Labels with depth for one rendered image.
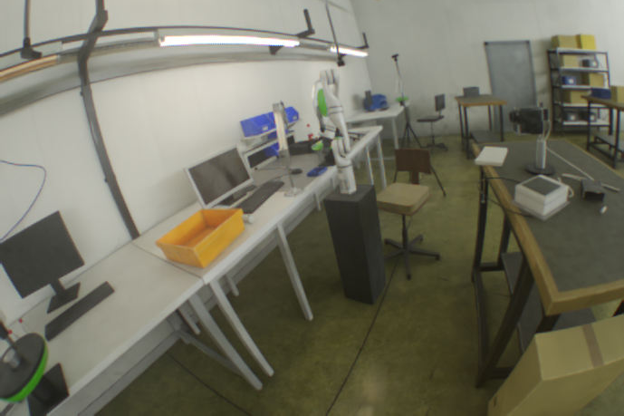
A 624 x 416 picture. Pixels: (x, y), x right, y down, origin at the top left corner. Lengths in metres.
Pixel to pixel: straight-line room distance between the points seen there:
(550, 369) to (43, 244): 2.08
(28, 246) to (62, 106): 0.86
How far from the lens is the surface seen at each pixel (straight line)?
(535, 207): 0.98
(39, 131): 1.85
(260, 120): 2.60
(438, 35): 6.46
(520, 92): 6.68
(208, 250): 1.12
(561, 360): 1.01
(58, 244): 1.52
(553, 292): 0.71
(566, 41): 6.65
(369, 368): 1.64
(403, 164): 2.19
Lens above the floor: 1.45
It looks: 19 degrees down
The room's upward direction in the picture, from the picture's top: 14 degrees counter-clockwise
